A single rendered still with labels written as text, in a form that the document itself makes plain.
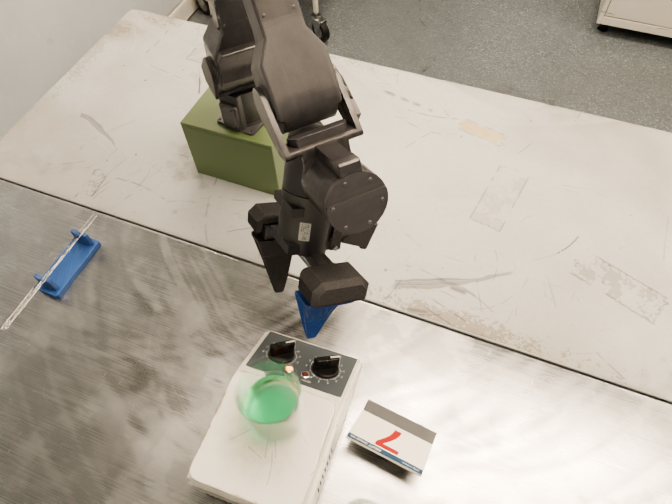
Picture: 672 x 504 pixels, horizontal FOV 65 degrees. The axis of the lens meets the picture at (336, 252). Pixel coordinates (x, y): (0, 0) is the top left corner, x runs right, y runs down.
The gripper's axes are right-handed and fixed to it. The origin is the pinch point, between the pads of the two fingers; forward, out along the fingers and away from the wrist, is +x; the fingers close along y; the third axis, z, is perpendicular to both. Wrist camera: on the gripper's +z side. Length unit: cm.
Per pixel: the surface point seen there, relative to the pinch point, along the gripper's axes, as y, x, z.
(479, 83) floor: 134, 4, 148
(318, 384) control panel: -5.9, 9.5, 1.2
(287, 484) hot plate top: -14.4, 12.8, -5.9
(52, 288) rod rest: 25.6, 12.3, -24.2
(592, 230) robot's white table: -1.9, -3.5, 46.7
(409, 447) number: -14.1, 14.2, 9.4
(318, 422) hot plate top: -10.9, 9.5, -1.3
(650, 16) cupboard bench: 115, -32, 218
